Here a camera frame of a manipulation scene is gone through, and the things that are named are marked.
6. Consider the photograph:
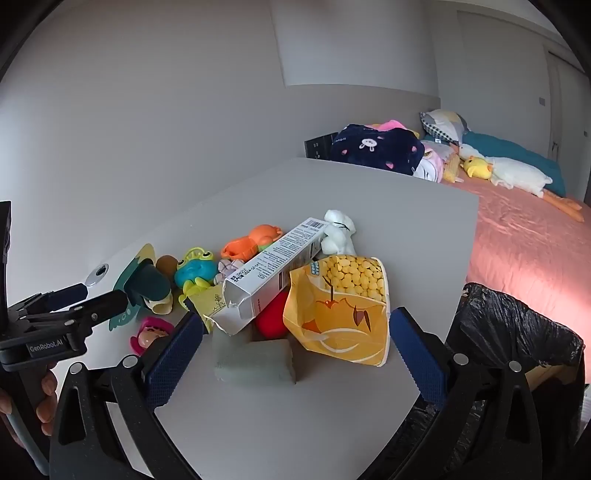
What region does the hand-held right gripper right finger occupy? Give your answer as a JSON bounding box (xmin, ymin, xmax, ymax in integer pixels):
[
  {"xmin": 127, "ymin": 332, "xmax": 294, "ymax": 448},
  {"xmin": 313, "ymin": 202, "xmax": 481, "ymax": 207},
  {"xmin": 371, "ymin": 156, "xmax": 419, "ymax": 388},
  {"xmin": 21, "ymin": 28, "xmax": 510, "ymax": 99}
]
[{"xmin": 365, "ymin": 307, "xmax": 548, "ymax": 480}]

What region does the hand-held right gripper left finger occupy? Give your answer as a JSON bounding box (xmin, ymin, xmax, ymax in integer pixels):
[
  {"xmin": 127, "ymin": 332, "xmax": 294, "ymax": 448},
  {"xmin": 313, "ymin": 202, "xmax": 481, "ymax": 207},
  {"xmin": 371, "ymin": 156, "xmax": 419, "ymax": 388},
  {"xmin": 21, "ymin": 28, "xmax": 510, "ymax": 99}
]
[{"xmin": 48, "ymin": 310, "xmax": 206, "ymax": 480}]

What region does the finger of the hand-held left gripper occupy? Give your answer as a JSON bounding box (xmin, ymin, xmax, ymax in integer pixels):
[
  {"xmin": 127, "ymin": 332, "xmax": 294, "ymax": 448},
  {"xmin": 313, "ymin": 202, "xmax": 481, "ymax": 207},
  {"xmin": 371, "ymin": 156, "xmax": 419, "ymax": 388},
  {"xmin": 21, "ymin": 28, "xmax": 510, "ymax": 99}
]
[
  {"xmin": 9, "ymin": 282, "xmax": 88, "ymax": 320},
  {"xmin": 18, "ymin": 288, "xmax": 130, "ymax": 340}
]

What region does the pink toy figure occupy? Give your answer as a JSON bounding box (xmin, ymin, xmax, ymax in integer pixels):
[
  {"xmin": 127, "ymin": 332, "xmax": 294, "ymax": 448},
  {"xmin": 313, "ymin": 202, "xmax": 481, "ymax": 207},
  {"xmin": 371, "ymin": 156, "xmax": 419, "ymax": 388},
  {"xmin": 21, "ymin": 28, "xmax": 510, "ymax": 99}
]
[{"xmin": 129, "ymin": 316, "xmax": 175, "ymax": 355}]

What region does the yellow packet with blue ends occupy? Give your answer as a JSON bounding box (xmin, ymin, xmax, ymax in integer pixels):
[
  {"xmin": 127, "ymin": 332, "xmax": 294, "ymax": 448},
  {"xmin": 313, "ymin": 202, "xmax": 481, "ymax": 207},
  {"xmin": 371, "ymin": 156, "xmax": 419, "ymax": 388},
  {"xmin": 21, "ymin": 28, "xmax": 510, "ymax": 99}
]
[{"xmin": 182, "ymin": 281, "xmax": 232, "ymax": 333}]

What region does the yellow snack bag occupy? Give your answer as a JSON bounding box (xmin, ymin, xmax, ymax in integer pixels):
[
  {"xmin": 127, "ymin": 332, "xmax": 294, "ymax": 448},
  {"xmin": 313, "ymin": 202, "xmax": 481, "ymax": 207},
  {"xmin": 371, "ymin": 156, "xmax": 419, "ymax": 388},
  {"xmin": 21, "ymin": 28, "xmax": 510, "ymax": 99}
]
[{"xmin": 283, "ymin": 255, "xmax": 391, "ymax": 367}]

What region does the white foam piece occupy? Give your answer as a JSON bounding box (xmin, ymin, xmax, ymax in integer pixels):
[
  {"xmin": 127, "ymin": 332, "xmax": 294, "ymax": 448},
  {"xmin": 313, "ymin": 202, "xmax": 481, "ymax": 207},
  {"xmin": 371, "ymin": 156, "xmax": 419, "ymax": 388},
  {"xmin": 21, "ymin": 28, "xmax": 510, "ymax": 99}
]
[{"xmin": 321, "ymin": 210, "xmax": 357, "ymax": 257}]

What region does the person's left hand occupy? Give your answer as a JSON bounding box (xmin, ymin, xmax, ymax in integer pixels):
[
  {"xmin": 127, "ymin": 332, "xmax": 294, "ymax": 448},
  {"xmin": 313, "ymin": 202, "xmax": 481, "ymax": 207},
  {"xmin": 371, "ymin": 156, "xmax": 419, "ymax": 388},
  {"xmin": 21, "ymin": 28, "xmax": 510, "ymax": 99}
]
[{"xmin": 39, "ymin": 368, "xmax": 60, "ymax": 409}]

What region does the grey sponge block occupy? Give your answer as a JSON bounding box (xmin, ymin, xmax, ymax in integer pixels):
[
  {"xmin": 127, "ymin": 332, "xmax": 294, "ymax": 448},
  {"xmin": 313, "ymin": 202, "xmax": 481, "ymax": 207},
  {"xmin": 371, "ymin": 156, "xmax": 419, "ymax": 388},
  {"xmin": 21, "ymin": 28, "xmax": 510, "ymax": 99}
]
[{"xmin": 213, "ymin": 330, "xmax": 297, "ymax": 385}]

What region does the blue and green frog toy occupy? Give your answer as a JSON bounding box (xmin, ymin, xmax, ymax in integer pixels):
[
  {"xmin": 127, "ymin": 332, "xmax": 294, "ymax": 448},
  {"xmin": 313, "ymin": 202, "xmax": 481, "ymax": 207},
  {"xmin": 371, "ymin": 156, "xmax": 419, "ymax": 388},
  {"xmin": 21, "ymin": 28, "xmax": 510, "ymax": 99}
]
[{"xmin": 174, "ymin": 248, "xmax": 218, "ymax": 296}]

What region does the red round object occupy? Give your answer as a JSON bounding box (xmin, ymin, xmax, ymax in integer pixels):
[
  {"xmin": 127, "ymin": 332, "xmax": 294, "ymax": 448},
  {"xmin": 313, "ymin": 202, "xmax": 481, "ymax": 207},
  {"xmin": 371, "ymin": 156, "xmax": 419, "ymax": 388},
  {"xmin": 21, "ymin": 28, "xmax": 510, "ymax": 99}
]
[{"xmin": 255, "ymin": 292, "xmax": 291, "ymax": 337}]

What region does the pale pink shell toy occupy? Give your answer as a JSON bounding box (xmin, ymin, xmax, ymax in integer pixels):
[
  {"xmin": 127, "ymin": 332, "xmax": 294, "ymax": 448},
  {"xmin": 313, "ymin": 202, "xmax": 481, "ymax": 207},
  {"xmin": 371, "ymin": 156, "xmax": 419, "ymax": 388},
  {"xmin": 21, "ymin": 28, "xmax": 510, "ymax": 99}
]
[{"xmin": 217, "ymin": 259, "xmax": 245, "ymax": 284}]

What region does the white toothpaste box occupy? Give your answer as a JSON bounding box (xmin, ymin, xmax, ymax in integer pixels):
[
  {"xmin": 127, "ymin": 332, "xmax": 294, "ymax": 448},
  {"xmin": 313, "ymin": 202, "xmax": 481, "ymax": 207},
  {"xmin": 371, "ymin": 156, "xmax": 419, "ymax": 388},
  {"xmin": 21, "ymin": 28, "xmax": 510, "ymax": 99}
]
[{"xmin": 223, "ymin": 217, "xmax": 329, "ymax": 335}]

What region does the orange crab toy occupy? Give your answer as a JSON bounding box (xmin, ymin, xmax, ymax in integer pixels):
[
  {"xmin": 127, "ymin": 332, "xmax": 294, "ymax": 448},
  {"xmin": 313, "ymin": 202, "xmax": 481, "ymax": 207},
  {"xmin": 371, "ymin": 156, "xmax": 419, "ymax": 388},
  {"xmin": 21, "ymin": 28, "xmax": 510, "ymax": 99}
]
[{"xmin": 221, "ymin": 224, "xmax": 284, "ymax": 260}]

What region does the bed with pink sheet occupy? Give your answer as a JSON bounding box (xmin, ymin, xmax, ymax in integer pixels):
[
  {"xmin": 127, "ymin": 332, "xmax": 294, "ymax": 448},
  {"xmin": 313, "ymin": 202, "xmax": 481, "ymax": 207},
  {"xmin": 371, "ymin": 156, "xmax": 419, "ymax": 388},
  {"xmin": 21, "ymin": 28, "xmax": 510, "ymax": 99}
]
[{"xmin": 436, "ymin": 178, "xmax": 591, "ymax": 333}]

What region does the white and pink folded blanket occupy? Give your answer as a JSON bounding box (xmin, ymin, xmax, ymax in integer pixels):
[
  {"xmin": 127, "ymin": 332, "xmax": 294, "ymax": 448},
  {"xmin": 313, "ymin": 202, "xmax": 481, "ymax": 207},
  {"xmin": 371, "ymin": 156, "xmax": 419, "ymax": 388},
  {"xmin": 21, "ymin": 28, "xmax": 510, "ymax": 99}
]
[{"xmin": 413, "ymin": 141, "xmax": 451, "ymax": 183}]

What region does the long yellow plush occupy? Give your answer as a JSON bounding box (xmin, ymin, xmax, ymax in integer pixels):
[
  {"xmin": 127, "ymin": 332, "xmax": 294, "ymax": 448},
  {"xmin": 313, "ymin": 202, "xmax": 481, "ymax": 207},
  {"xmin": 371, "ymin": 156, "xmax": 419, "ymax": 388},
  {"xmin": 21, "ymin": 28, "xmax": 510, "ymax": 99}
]
[{"xmin": 442, "ymin": 154, "xmax": 462, "ymax": 184}]

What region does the yellow duck plush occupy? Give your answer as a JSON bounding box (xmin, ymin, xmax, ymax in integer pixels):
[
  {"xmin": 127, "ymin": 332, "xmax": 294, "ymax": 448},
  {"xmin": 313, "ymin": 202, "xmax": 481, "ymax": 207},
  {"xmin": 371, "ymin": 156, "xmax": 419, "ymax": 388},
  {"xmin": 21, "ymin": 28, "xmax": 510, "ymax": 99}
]
[{"xmin": 463, "ymin": 156, "xmax": 492, "ymax": 180}]

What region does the white goose plush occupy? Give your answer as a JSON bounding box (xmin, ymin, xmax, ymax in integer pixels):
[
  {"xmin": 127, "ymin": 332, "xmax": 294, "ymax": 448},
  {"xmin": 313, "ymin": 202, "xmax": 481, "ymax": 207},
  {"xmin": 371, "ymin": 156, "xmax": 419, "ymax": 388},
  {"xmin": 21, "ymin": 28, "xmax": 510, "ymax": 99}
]
[{"xmin": 458, "ymin": 144, "xmax": 585, "ymax": 223}]

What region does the navy rabbit print blanket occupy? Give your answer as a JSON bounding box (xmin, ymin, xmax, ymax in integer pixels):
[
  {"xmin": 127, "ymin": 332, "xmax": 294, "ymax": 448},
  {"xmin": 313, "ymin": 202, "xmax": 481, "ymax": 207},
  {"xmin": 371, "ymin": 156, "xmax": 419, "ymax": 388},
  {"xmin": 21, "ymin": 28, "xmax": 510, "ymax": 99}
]
[{"xmin": 329, "ymin": 124, "xmax": 426, "ymax": 176}]

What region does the patchwork pillow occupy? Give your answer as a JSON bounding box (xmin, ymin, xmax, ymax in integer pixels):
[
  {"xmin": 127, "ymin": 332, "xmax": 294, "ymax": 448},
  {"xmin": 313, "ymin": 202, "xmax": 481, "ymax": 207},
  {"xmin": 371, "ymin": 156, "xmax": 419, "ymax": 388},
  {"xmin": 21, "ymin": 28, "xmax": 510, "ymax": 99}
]
[{"xmin": 419, "ymin": 110, "xmax": 468, "ymax": 144}]

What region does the black wall socket panel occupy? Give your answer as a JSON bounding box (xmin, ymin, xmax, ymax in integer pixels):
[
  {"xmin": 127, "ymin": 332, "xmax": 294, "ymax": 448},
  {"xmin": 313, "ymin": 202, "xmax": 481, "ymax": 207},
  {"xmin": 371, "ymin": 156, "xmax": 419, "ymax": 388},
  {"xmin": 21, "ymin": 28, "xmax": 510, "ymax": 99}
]
[{"xmin": 304, "ymin": 132, "xmax": 339, "ymax": 161}]

